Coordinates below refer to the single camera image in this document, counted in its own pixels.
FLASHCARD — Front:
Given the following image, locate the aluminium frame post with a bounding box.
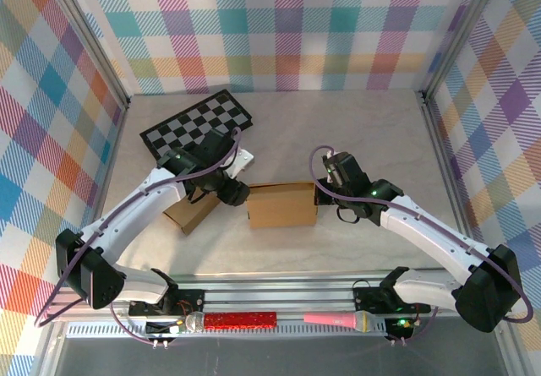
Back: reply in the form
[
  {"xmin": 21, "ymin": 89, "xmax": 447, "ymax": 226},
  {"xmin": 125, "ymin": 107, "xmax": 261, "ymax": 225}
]
[
  {"xmin": 41, "ymin": 0, "xmax": 131, "ymax": 110},
  {"xmin": 419, "ymin": 0, "xmax": 505, "ymax": 103}
]

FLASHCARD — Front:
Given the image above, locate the aluminium frame rail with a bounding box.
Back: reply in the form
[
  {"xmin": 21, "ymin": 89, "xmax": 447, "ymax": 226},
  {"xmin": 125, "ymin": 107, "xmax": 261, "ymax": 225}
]
[{"xmin": 46, "ymin": 268, "xmax": 513, "ymax": 322}]

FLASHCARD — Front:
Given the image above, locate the pink microphone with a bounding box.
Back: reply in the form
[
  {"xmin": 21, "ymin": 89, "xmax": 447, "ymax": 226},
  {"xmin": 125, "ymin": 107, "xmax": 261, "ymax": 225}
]
[{"xmin": 303, "ymin": 310, "xmax": 378, "ymax": 335}]

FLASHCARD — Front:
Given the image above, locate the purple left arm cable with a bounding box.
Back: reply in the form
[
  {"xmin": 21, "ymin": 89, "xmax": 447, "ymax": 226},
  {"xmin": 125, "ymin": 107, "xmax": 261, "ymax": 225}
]
[{"xmin": 33, "ymin": 127, "xmax": 243, "ymax": 347}]

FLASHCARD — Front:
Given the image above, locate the small brown cardboard box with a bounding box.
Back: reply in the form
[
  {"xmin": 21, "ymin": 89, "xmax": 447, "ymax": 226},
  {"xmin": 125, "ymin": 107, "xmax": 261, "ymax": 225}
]
[{"xmin": 161, "ymin": 187, "xmax": 221, "ymax": 237}]

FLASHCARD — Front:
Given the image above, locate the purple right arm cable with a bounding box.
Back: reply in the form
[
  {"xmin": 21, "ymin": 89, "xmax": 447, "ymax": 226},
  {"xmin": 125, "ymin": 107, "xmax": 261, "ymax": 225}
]
[{"xmin": 309, "ymin": 144, "xmax": 535, "ymax": 346}]

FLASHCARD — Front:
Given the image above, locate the black and grey chessboard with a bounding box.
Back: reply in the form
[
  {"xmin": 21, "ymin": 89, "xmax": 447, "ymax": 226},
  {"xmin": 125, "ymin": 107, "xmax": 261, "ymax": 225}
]
[{"xmin": 139, "ymin": 89, "xmax": 254, "ymax": 169}]

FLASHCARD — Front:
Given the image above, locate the large brown cardboard box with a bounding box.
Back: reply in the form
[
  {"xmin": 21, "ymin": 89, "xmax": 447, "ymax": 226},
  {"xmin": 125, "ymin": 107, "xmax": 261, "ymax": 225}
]
[{"xmin": 245, "ymin": 181, "xmax": 319, "ymax": 230}]

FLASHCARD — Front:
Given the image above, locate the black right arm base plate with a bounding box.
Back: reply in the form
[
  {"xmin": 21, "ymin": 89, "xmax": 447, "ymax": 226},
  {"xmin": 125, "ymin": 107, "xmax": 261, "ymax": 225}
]
[{"xmin": 352, "ymin": 278, "xmax": 433, "ymax": 314}]

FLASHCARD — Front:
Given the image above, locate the red glitter microphone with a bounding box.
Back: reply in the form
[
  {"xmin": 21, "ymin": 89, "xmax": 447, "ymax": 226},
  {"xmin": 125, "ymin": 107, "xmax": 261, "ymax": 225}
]
[{"xmin": 184, "ymin": 311, "xmax": 278, "ymax": 334}]

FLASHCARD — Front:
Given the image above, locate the perforated metal cable tray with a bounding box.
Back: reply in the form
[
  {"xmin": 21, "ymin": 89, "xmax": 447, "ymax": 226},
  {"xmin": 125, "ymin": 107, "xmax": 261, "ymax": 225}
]
[{"xmin": 66, "ymin": 319, "xmax": 389, "ymax": 339}]

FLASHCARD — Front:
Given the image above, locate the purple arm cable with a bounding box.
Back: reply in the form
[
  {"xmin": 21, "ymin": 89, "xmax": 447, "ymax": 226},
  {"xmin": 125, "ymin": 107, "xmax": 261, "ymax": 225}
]
[
  {"xmin": 33, "ymin": 127, "xmax": 243, "ymax": 347},
  {"xmin": 309, "ymin": 144, "xmax": 535, "ymax": 346}
]

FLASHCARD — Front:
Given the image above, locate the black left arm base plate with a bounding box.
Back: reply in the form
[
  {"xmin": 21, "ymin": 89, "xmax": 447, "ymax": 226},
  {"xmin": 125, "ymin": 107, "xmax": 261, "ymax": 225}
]
[{"xmin": 128, "ymin": 289, "xmax": 206, "ymax": 319}]

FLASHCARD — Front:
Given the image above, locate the small black controller board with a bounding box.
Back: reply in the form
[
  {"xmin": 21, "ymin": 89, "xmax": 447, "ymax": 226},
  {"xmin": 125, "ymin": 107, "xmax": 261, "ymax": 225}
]
[
  {"xmin": 385, "ymin": 315, "xmax": 418, "ymax": 340},
  {"xmin": 145, "ymin": 319, "xmax": 186, "ymax": 335}
]

